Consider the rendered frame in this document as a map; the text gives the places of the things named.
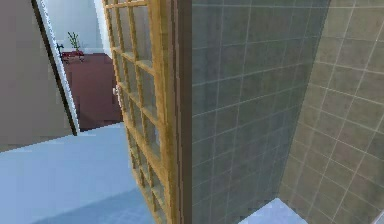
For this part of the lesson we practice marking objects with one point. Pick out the green house plant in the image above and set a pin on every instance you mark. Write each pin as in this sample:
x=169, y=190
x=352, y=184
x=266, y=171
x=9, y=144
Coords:
x=74, y=45

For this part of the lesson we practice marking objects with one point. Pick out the dark red cupboard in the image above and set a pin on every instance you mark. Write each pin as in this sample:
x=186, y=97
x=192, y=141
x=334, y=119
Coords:
x=91, y=90

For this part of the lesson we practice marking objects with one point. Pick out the wooden glazed room door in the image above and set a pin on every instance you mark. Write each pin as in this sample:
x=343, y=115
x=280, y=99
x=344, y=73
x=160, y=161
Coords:
x=160, y=100

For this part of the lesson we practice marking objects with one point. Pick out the small black figurine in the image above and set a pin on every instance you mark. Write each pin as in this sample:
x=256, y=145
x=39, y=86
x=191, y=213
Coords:
x=60, y=50

